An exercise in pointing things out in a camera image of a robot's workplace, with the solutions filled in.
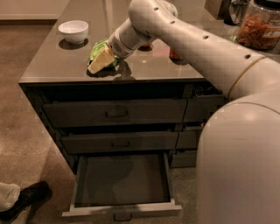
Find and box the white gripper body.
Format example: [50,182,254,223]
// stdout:
[108,19,155,59]

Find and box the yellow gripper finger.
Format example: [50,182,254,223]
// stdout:
[87,43,116,75]

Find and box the green rice chip bag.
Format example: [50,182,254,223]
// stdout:
[87,38,120,70]

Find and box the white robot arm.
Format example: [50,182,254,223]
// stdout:
[88,0,280,224]

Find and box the top left dark drawer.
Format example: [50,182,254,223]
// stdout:
[43,99,186,128]

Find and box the dark drawer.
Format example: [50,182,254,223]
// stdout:
[184,81,228,123]
[61,131,178,154]
[170,150,197,168]
[176,122,202,150]
[43,99,186,128]

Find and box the middle left dark drawer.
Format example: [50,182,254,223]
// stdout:
[61,131,178,154]

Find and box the top right dark drawer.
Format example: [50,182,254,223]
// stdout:
[184,81,228,123]

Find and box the middle right dark drawer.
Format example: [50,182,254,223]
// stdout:
[176,122,202,150]

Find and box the open bottom left drawer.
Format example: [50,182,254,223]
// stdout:
[62,153,182,222]

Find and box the bottom right dark drawer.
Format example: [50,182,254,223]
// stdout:
[170,150,197,168]

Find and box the orange fruit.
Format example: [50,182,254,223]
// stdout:
[141,42,152,48]

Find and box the white ceramic bowl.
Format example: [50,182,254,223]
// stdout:
[59,20,88,45]

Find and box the red soda can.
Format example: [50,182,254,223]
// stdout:
[169,48,181,60]

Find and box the clear jar of snacks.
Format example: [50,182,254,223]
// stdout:
[237,0,280,50]

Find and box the black shoe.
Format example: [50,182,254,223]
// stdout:
[0,181,52,221]

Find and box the light trouser leg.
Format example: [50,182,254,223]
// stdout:
[0,182,21,212]

